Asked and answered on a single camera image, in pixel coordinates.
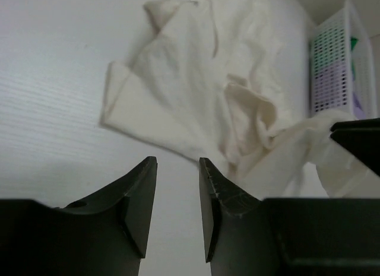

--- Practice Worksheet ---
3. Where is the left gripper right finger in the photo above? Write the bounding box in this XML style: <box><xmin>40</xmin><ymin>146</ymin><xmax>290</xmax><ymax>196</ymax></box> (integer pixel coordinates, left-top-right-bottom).
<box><xmin>199</xmin><ymin>158</ymin><xmax>379</xmax><ymax>275</ymax></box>

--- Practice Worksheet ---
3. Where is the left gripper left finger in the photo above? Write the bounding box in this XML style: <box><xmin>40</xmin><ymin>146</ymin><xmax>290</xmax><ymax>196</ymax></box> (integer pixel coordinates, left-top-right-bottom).
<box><xmin>1</xmin><ymin>157</ymin><xmax>157</xmax><ymax>275</ymax></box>

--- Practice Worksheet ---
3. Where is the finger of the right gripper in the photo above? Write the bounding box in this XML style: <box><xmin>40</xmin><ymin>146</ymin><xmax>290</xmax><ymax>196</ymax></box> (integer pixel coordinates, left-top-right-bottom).
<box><xmin>330</xmin><ymin>118</ymin><xmax>380</xmax><ymax>176</ymax></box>

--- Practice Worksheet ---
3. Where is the green t-shirt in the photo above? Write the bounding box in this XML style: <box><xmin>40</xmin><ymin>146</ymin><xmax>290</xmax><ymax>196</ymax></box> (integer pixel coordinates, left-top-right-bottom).
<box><xmin>349</xmin><ymin>35</ymin><xmax>360</xmax><ymax>81</ymax></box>

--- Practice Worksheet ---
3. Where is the cream white t-shirt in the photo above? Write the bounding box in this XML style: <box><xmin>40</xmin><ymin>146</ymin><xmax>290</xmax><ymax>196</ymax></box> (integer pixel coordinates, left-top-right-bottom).
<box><xmin>102</xmin><ymin>0</ymin><xmax>370</xmax><ymax>199</ymax></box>

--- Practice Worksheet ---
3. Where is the white plastic basket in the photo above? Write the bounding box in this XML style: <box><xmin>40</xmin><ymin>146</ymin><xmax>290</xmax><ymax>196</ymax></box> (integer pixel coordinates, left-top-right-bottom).
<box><xmin>310</xmin><ymin>0</ymin><xmax>378</xmax><ymax>119</ymax></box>

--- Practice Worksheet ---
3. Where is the purple t-shirt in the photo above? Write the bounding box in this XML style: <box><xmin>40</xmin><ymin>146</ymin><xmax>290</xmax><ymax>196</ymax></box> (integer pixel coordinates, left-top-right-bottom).
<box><xmin>312</xmin><ymin>61</ymin><xmax>366</xmax><ymax>119</ymax></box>

